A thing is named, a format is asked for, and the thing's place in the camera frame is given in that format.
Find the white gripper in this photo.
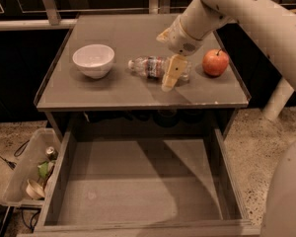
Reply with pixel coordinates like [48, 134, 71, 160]
[156, 15, 203, 92]

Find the white cup in bin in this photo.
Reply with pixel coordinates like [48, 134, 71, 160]
[26, 179, 45, 199]

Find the green item in bin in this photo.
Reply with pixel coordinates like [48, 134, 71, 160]
[37, 161, 54, 179]

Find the metal can in bin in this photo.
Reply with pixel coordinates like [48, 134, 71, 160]
[45, 146, 58, 160]

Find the white diagonal post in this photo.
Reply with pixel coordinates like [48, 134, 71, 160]
[262, 78, 294, 120]

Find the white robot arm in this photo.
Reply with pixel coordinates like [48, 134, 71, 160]
[157, 0, 296, 237]

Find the black cable on floor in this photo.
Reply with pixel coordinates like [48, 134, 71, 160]
[0, 139, 31, 171]

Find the clear plastic water bottle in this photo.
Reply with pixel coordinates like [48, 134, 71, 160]
[127, 55, 192, 83]

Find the clear plastic bin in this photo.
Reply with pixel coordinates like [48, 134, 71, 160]
[1, 128, 61, 208]

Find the white ceramic bowl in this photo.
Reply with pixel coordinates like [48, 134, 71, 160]
[72, 44, 114, 79]

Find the red apple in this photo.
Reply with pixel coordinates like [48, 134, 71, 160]
[202, 49, 229, 77]

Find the open grey top drawer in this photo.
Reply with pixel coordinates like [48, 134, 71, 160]
[19, 129, 260, 237]

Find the grey cabinet with top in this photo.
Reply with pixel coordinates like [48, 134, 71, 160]
[36, 14, 250, 136]

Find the metal railing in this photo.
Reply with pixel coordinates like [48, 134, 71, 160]
[0, 0, 296, 33]

